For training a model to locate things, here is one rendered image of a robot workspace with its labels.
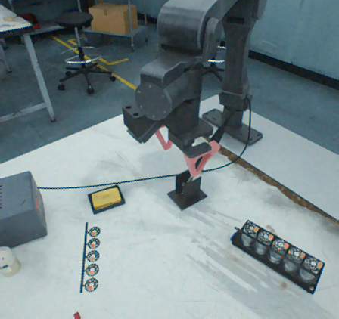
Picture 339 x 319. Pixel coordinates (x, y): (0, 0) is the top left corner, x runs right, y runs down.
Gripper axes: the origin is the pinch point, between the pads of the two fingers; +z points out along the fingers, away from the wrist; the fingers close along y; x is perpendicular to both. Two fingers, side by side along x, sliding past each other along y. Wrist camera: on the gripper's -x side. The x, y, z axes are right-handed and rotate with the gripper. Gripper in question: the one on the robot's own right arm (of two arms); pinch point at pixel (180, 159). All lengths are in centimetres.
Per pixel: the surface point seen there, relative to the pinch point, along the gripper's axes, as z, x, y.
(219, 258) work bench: 13.3, -1.4, 15.9
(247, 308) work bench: 13.4, -3.7, 25.4
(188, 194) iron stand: 10.3, 1.7, 1.5
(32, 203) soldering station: 4.0, -28.1, -8.3
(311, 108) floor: 84, 197, -72
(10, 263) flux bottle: 10.2, -35.0, -2.5
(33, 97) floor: 86, -4, -227
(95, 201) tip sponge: 11.9, -16.4, -9.4
